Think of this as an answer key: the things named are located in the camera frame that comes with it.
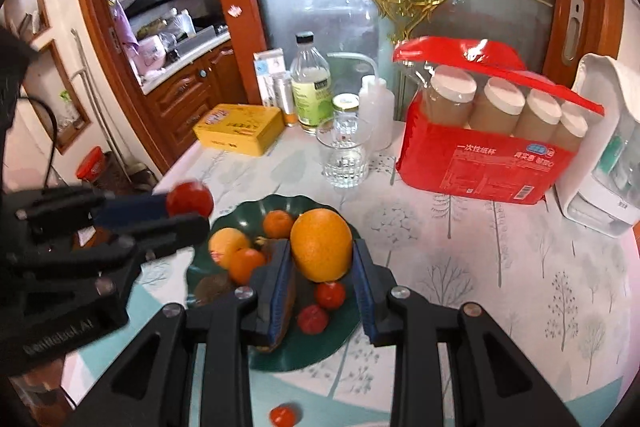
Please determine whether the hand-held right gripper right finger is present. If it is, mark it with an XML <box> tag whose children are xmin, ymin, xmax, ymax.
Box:
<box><xmin>352</xmin><ymin>239</ymin><xmax>581</xmax><ymax>427</ymax></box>

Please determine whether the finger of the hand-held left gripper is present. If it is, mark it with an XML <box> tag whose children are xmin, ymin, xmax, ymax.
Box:
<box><xmin>7</xmin><ymin>213</ymin><xmax>212</xmax><ymax>280</ymax></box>
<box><xmin>14</xmin><ymin>186</ymin><xmax>171</xmax><ymax>244</ymax></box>

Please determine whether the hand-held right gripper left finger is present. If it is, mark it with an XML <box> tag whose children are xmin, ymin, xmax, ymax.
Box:
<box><xmin>65</xmin><ymin>239</ymin><xmax>293</xmax><ymax>427</ymax></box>

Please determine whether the brown overripe banana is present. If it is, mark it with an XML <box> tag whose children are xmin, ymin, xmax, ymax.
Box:
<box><xmin>252</xmin><ymin>239</ymin><xmax>303</xmax><ymax>353</ymax></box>

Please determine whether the cherry tomato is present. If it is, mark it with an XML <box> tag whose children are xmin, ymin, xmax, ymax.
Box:
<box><xmin>297</xmin><ymin>304</ymin><xmax>331</xmax><ymax>335</ymax></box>
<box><xmin>314</xmin><ymin>281</ymin><xmax>347</xmax><ymax>310</ymax></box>
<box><xmin>166</xmin><ymin>181</ymin><xmax>215</xmax><ymax>218</ymax></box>
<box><xmin>269</xmin><ymin>403</ymin><xmax>301</xmax><ymax>427</ymax></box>

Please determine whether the mandarin orange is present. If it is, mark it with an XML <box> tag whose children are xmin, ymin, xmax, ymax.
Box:
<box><xmin>262</xmin><ymin>210</ymin><xmax>296</xmax><ymax>240</ymax></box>
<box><xmin>228</xmin><ymin>248</ymin><xmax>267</xmax><ymax>285</ymax></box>

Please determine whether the small yellow orange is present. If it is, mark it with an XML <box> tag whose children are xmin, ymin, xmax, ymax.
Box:
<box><xmin>208</xmin><ymin>227</ymin><xmax>252</xmax><ymax>270</ymax></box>

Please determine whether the large orange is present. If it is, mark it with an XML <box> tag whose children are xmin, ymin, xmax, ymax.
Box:
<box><xmin>290</xmin><ymin>208</ymin><xmax>354</xmax><ymax>283</ymax></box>

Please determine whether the dark green wavy plate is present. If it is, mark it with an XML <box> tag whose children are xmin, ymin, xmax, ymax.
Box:
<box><xmin>185</xmin><ymin>194</ymin><xmax>368</xmax><ymax>373</ymax></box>

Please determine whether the red round tin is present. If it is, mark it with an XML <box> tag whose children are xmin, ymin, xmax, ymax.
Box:
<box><xmin>76</xmin><ymin>146</ymin><xmax>113</xmax><ymax>182</ymax></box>

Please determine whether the dark avocado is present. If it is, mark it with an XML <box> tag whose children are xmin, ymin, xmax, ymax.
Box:
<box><xmin>192</xmin><ymin>273</ymin><xmax>236</xmax><ymax>308</ymax></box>

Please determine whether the wooden kitchen cabinet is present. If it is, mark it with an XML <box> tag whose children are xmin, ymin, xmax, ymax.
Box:
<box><xmin>140</xmin><ymin>32</ymin><xmax>251</xmax><ymax>160</ymax></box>

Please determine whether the yellow tin box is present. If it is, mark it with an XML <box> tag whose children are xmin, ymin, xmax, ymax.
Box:
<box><xmin>193</xmin><ymin>103</ymin><xmax>286</xmax><ymax>156</ymax></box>

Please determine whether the clear cut glass tumbler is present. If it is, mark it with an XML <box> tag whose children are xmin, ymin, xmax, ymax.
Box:
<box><xmin>316</xmin><ymin>117</ymin><xmax>373</xmax><ymax>189</ymax></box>

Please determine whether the pink container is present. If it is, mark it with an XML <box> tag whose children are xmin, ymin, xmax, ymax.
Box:
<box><xmin>136</xmin><ymin>34</ymin><xmax>168</xmax><ymax>72</ymax></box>

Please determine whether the red paper cup package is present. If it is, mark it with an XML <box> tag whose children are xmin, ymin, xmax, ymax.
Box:
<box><xmin>392</xmin><ymin>36</ymin><xmax>605</xmax><ymax>206</ymax></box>

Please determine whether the metal can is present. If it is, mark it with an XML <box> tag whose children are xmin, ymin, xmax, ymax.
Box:
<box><xmin>272</xmin><ymin>72</ymin><xmax>296</xmax><ymax>115</ymax></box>

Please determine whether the white squeeze bottle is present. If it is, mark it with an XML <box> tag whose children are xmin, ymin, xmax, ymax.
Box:
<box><xmin>327</xmin><ymin>52</ymin><xmax>396</xmax><ymax>151</ymax></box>

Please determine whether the white carton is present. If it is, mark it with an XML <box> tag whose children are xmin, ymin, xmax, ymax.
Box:
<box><xmin>253</xmin><ymin>48</ymin><xmax>287</xmax><ymax>108</ymax></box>

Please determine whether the small jar white lid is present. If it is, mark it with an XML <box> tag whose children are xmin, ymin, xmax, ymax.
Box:
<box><xmin>332</xmin><ymin>93</ymin><xmax>362</xmax><ymax>132</ymax></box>

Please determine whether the clear bottle green label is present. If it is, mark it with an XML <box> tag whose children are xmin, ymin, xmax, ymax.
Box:
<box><xmin>290</xmin><ymin>32</ymin><xmax>333</xmax><ymax>130</ymax></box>

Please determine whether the white countertop appliance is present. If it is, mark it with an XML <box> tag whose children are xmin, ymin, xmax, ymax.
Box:
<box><xmin>555</xmin><ymin>53</ymin><xmax>640</xmax><ymax>239</ymax></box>

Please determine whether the black cable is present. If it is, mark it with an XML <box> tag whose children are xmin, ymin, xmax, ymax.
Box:
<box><xmin>19</xmin><ymin>96</ymin><xmax>57</xmax><ymax>188</ymax></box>

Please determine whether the white door handle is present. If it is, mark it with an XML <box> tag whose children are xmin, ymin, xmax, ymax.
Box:
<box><xmin>562</xmin><ymin>0</ymin><xmax>586</xmax><ymax>65</ymax></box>

